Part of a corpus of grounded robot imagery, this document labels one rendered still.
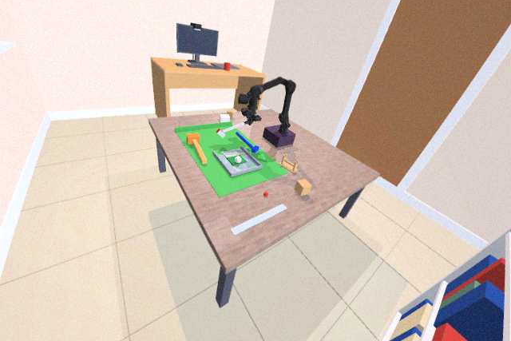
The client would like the white flat bar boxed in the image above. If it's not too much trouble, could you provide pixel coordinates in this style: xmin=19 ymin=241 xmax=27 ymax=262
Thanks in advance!
xmin=231 ymin=204 xmax=287 ymax=235

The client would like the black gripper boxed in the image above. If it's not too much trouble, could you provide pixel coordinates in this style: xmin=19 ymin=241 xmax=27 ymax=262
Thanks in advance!
xmin=246 ymin=104 xmax=262 ymax=125

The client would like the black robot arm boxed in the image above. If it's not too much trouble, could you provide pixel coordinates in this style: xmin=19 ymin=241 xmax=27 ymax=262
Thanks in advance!
xmin=238 ymin=77 xmax=296 ymax=134

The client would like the blue golf putter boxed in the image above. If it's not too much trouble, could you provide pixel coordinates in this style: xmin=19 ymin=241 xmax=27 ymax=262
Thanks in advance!
xmin=236 ymin=132 xmax=259 ymax=153

